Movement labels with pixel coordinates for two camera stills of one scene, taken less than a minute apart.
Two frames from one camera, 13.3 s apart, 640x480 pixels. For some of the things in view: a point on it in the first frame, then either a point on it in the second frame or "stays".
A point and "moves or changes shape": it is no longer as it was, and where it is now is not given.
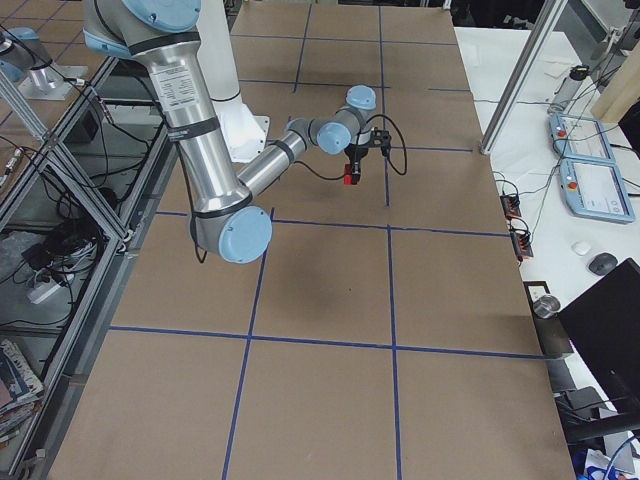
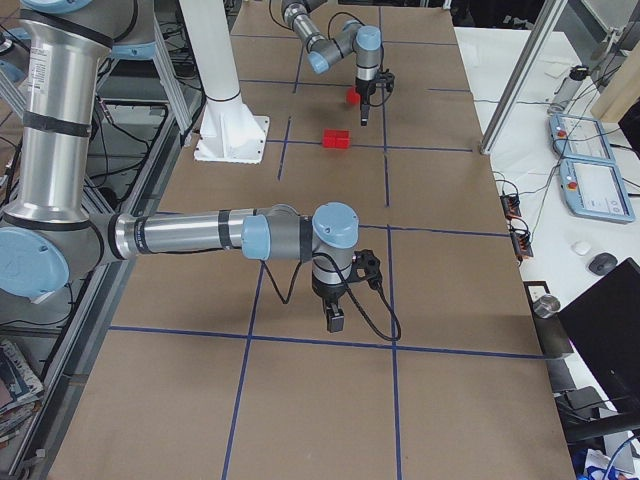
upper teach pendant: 579,137 stays
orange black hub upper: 511,206 stays
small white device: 581,248 stays
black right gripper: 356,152 -> 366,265
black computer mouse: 603,263 stays
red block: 348,175 moves or changes shape
